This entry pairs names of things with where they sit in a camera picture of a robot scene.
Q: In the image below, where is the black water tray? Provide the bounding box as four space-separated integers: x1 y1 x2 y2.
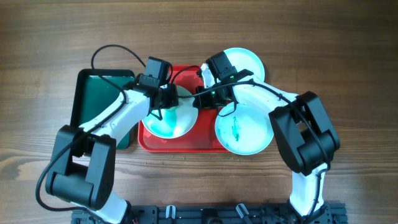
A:
70 68 139 150

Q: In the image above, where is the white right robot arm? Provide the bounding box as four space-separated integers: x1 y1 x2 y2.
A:
195 69 340 222

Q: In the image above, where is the red plastic tray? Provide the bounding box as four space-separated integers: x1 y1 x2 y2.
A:
137 68 229 153

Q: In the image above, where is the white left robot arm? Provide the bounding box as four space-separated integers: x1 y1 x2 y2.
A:
35 74 178 223

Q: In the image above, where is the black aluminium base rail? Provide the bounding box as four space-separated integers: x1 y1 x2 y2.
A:
71 202 348 224

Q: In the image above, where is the large white plate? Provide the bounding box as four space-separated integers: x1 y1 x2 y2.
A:
142 85 198 139

